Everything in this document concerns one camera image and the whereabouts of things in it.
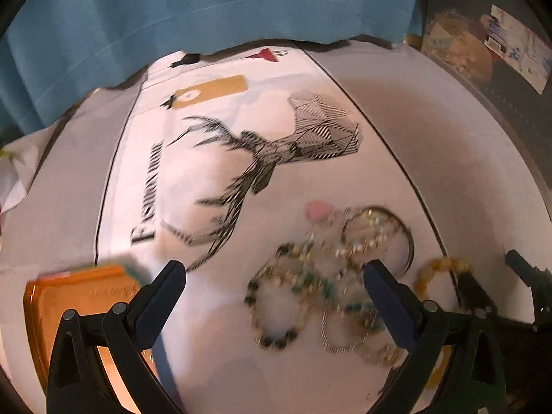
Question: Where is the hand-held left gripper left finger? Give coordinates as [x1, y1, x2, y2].
[45, 260, 187, 414]

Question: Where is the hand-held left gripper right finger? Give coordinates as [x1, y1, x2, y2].
[363, 259, 509, 414]

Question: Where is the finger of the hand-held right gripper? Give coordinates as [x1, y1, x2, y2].
[504, 249, 552, 334]
[456, 271, 497, 316]

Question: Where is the yellow bead bracelet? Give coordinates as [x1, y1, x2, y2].
[413, 256, 474, 391]

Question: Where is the green bead bracelet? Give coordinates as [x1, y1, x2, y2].
[291, 265, 386, 335]

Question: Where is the clear crystal bead bracelet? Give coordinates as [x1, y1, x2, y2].
[344, 210, 391, 262]

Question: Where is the silver bangle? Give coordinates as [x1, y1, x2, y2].
[341, 206, 415, 277]

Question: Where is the orange metal tray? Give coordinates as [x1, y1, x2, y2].
[23, 259, 186, 414]

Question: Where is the black white bead bracelet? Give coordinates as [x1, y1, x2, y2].
[245, 265, 312, 351]

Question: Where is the pink heart pendant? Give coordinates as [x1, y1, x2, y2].
[305, 199, 336, 226]

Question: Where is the printed deer tablecloth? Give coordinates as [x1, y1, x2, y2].
[0, 39, 552, 414]

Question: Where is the white cloth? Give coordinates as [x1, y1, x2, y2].
[0, 136, 57, 215]

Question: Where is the white paper label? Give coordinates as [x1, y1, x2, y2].
[484, 4, 552, 94]

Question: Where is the blue curtain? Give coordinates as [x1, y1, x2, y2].
[0, 0, 422, 135]

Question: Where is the gold chain bracelet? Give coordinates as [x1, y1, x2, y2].
[361, 340, 407, 369]

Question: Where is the silver chain bracelet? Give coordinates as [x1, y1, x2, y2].
[318, 305, 368, 355]

